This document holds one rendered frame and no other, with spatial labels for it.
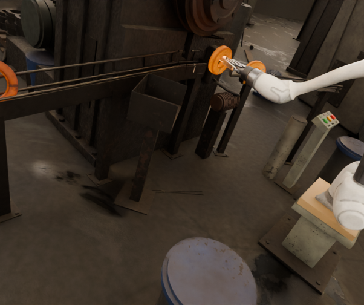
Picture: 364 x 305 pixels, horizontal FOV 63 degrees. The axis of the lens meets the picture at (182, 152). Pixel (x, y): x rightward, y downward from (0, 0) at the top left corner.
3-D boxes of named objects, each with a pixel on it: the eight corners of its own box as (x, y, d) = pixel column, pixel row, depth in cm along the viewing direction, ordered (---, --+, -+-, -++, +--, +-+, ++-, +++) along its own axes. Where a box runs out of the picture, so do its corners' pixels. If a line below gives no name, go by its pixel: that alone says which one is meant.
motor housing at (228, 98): (190, 152, 231) (211, 90, 202) (207, 146, 246) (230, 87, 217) (202, 161, 225) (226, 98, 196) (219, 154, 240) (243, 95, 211)
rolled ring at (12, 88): (-6, 47, 107) (-9, 47, 109) (-54, 76, 99) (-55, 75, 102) (29, 89, 118) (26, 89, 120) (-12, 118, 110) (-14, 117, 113)
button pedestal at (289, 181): (272, 183, 227) (312, 114, 193) (285, 174, 243) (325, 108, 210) (289, 196, 219) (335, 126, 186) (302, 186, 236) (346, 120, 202)
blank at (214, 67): (212, 46, 149) (217, 49, 148) (231, 43, 159) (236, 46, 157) (204, 74, 159) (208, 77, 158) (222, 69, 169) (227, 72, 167)
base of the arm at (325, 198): (361, 208, 159) (367, 201, 156) (344, 223, 145) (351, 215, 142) (332, 186, 168) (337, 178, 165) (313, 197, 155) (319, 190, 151)
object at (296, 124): (259, 172, 235) (289, 115, 207) (266, 167, 243) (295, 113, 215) (271, 181, 229) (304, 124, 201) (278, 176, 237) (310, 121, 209)
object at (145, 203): (109, 210, 161) (131, 91, 122) (124, 181, 183) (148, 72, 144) (144, 222, 161) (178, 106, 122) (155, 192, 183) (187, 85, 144)
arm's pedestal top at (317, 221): (363, 221, 164) (367, 215, 162) (349, 249, 141) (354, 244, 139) (311, 186, 178) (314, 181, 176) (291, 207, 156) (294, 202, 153)
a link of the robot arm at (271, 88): (250, 88, 143) (259, 93, 154) (276, 105, 136) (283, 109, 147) (263, 69, 139) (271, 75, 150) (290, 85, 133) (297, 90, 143)
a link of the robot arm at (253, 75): (260, 88, 151) (251, 83, 154) (268, 72, 146) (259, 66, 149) (251, 90, 145) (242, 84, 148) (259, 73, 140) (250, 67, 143)
